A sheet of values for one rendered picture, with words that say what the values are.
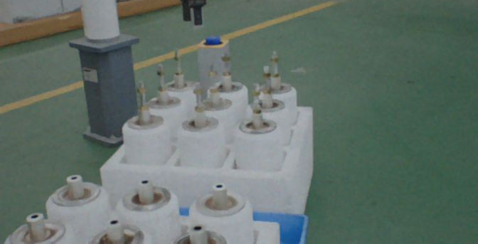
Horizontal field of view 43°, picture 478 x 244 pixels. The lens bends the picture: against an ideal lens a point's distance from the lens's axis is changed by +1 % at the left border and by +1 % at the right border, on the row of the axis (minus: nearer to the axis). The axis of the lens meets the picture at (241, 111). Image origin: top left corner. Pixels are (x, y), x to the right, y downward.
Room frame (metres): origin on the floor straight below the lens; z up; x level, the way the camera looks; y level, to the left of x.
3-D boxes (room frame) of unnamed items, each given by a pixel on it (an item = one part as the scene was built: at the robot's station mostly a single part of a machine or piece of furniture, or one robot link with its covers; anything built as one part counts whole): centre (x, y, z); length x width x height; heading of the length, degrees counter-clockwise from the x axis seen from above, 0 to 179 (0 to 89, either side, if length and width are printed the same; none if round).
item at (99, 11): (1.72, 0.39, 0.39); 0.09 x 0.09 x 0.17; 49
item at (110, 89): (1.72, 0.39, 0.15); 0.15 x 0.15 x 0.30; 49
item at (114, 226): (0.72, 0.18, 0.26); 0.02 x 0.02 x 0.03
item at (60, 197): (0.86, 0.27, 0.25); 0.08 x 0.08 x 0.01
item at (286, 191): (1.25, 0.06, 0.09); 0.39 x 0.39 x 0.18; 77
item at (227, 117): (1.25, 0.06, 0.16); 0.10 x 0.10 x 0.18
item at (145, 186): (0.84, 0.15, 0.26); 0.02 x 0.02 x 0.03
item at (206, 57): (1.55, 0.07, 0.16); 0.07 x 0.07 x 0.31; 77
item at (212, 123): (1.14, 0.08, 0.25); 0.08 x 0.08 x 0.01
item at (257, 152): (1.11, -0.03, 0.16); 0.10 x 0.10 x 0.18
